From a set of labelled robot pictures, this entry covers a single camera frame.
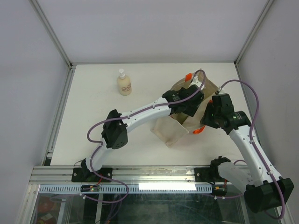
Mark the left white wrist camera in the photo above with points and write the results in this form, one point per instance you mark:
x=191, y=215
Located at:
x=195, y=81

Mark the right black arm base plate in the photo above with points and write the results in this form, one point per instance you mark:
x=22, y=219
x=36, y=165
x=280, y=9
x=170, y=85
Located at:
x=207, y=174

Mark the cream pump lotion bottle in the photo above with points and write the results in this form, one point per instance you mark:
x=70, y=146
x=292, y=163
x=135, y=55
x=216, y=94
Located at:
x=124, y=83

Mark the black connector box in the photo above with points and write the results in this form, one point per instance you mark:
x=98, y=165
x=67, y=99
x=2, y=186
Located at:
x=219, y=191

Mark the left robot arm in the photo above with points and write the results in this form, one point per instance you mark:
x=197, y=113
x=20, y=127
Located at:
x=112, y=133

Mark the aluminium mounting rail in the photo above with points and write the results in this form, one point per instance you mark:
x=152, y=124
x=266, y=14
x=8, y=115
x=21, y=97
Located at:
x=126, y=174

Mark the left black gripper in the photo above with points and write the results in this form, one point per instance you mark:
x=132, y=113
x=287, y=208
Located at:
x=191, y=111

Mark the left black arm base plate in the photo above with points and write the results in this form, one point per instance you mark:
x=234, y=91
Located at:
x=78, y=175

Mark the grey slotted cable duct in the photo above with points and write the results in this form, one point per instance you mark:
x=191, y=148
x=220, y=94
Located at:
x=142, y=188

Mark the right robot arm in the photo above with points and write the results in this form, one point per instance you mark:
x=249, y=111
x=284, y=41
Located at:
x=264, y=188

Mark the small electronics board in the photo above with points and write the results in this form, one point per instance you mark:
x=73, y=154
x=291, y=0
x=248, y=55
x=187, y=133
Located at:
x=90, y=188

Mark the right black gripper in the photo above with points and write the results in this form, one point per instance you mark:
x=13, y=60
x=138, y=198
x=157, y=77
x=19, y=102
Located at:
x=205, y=119

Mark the beige canvas bag orange handles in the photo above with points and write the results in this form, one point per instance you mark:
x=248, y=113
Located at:
x=171, y=128

